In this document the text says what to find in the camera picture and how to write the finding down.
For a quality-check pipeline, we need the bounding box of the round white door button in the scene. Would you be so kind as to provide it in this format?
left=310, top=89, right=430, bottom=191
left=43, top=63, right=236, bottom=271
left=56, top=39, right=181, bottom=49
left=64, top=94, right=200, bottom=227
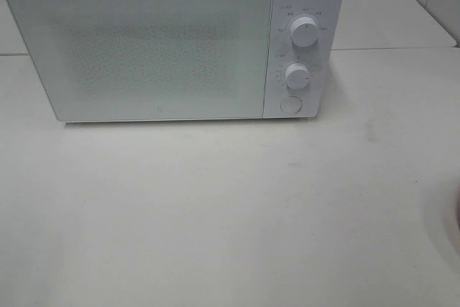
left=280, top=96, right=302, bottom=114

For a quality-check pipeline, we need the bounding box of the white microwave door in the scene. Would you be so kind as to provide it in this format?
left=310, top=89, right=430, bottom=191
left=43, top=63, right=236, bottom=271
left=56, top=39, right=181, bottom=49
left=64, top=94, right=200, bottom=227
left=7, top=0, right=272, bottom=122

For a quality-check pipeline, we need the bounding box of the lower white timer knob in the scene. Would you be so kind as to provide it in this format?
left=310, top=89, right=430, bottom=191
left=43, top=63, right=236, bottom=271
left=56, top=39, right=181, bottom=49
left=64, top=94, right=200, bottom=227
left=284, top=63, right=311, bottom=90

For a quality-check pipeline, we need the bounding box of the upper white power knob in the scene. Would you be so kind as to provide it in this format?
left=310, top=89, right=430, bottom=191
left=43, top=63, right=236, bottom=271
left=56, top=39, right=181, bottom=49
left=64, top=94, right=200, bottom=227
left=289, top=14, right=319, bottom=47

